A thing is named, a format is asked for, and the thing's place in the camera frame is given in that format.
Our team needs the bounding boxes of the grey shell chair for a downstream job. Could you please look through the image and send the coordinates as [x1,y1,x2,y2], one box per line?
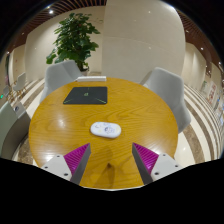
[139,66,192,134]
[39,59,83,104]

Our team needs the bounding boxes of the grey armchair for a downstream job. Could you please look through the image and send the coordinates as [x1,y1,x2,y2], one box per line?
[0,100,32,161]

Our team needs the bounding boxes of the group of distant chairs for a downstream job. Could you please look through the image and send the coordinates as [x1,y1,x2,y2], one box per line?
[1,71,28,101]

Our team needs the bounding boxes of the white power strip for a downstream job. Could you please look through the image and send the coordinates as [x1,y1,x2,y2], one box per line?
[76,75,108,83]

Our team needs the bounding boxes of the large green potted plant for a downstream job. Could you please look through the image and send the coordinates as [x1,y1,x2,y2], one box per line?
[45,12,101,76]

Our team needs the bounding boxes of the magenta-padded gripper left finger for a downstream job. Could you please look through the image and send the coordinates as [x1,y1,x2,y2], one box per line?
[41,142,92,186]

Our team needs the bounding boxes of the black mouse pad green lines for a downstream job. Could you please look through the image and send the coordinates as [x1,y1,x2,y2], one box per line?
[62,86,109,106]

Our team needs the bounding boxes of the white cartoon-print computer mouse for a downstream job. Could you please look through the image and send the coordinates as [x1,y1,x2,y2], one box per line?
[90,121,122,140]

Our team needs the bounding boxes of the wall posters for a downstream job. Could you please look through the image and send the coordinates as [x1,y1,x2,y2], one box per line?
[199,79,224,124]

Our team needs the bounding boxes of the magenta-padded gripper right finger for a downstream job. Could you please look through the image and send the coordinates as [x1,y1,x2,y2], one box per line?
[131,142,184,186]

